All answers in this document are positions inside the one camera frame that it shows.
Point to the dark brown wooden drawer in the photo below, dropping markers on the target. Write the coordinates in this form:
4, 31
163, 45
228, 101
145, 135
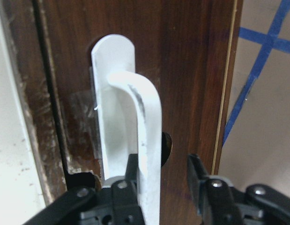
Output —
185, 47

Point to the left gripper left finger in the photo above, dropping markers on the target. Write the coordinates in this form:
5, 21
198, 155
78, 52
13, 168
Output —
125, 206

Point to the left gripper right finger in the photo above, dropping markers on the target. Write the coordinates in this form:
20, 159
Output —
212, 197

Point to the white drawer handle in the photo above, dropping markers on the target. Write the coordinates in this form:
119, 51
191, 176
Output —
130, 120

